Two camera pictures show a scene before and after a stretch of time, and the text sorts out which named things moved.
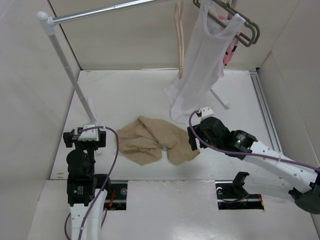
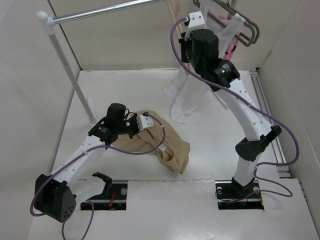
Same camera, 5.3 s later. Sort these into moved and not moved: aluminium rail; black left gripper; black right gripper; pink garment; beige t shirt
Moved: black right gripper; black left gripper; beige t shirt
Not moved: pink garment; aluminium rail
